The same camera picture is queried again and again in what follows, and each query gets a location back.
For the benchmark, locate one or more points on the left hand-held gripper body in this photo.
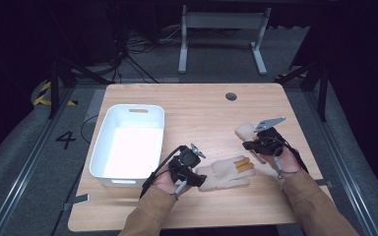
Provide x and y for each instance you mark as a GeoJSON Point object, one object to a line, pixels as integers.
{"type": "Point", "coordinates": [184, 161]}

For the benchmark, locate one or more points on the yellow black hazard tape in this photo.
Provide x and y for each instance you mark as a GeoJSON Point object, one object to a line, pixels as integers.
{"type": "Point", "coordinates": [42, 95]}

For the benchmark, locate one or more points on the grey tape strip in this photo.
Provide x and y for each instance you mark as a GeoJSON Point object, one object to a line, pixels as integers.
{"type": "Point", "coordinates": [325, 184]}
{"type": "Point", "coordinates": [78, 200]}

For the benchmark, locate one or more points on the aluminium floor rail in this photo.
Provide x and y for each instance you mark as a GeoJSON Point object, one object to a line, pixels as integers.
{"type": "Point", "coordinates": [29, 164]}
{"type": "Point", "coordinates": [344, 177]}

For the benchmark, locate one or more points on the person's left hand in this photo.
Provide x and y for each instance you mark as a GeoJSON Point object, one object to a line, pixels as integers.
{"type": "Point", "coordinates": [168, 182]}

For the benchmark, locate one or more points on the white metal desk frame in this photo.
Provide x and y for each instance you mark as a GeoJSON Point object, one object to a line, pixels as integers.
{"type": "Point", "coordinates": [223, 23]}

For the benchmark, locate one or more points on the beige knitted glove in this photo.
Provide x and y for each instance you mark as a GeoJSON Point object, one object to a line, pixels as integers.
{"type": "Point", "coordinates": [245, 131]}

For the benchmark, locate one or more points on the person's right hand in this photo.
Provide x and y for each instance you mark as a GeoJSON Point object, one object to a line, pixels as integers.
{"type": "Point", "coordinates": [287, 164]}

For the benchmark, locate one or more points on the grey table grommet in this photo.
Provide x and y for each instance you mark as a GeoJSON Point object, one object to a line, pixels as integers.
{"type": "Point", "coordinates": [231, 96]}

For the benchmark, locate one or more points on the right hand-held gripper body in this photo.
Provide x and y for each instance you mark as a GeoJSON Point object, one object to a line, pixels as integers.
{"type": "Point", "coordinates": [269, 141]}

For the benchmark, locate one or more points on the beige glove with orange fingertips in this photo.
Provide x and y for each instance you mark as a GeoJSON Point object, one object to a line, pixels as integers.
{"type": "Point", "coordinates": [227, 173]}

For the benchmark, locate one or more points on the black tripod stand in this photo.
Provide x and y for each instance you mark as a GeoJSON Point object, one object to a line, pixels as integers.
{"type": "Point", "coordinates": [318, 78]}
{"type": "Point", "coordinates": [66, 77]}

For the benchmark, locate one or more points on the white plastic bin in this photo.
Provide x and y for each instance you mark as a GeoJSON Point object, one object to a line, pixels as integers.
{"type": "Point", "coordinates": [129, 147]}

